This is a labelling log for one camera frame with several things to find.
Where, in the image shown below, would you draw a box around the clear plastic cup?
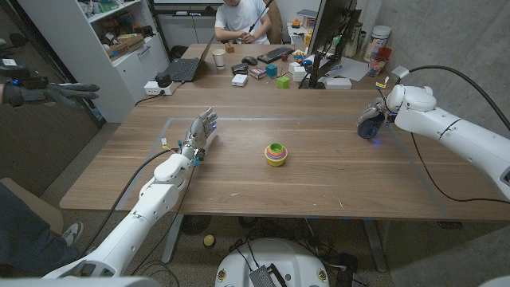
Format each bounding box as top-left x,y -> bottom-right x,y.
368,53 -> 386,77

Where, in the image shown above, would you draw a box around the black laptop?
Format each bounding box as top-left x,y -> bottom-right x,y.
163,33 -> 217,83

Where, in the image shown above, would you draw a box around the white shelf cabinet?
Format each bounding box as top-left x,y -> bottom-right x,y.
18,0 -> 171,124

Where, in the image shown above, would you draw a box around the person's black gloved hand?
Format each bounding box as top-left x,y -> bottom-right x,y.
0,59 -> 101,109

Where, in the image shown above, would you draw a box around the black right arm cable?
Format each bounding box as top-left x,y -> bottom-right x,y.
392,65 -> 510,205

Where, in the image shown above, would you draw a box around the black round fan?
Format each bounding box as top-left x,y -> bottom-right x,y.
181,214 -> 212,236

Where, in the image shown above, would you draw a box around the white robot torso base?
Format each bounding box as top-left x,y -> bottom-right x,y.
214,238 -> 331,287

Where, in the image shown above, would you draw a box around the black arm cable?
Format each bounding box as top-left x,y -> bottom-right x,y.
79,147 -> 182,258
392,65 -> 510,205

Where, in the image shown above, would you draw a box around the black keyboard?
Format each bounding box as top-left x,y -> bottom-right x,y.
257,45 -> 295,65

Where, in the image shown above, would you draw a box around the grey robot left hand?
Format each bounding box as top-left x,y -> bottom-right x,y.
179,107 -> 219,163

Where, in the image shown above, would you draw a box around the cardboard box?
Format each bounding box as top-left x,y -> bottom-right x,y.
106,33 -> 146,61

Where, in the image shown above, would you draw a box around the black grabber stick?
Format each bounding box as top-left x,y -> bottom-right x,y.
248,0 -> 274,33

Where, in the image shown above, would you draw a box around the white paper cup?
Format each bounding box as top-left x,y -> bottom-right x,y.
211,49 -> 226,71

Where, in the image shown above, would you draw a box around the white sneaker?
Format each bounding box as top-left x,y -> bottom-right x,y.
61,221 -> 84,247

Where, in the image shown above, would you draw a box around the white paper sheet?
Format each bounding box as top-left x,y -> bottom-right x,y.
318,55 -> 370,83

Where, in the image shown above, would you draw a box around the seated person white shirt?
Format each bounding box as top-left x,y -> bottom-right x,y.
214,0 -> 273,45

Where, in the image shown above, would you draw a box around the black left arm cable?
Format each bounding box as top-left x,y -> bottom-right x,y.
79,147 -> 182,258

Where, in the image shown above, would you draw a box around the standing person blue trousers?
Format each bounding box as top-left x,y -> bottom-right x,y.
0,181 -> 80,278

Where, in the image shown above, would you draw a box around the flat white box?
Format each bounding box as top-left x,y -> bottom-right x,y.
324,77 -> 353,91

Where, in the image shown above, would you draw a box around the colourful stacking cups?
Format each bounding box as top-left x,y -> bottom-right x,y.
264,142 -> 288,167

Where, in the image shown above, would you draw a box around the black computer monitor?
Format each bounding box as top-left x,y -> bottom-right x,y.
307,0 -> 359,56

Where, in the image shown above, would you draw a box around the grey table leg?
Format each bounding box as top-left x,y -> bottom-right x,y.
161,214 -> 184,265
363,219 -> 390,273

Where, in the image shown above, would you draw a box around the tan seat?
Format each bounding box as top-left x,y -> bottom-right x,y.
0,177 -> 65,236

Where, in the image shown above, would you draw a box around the white power strip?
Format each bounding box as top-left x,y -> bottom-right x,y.
143,80 -> 177,96

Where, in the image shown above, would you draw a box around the white canister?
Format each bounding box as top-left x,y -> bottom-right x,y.
364,25 -> 393,63

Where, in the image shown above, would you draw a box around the brown chair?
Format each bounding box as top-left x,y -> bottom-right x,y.
265,0 -> 284,45

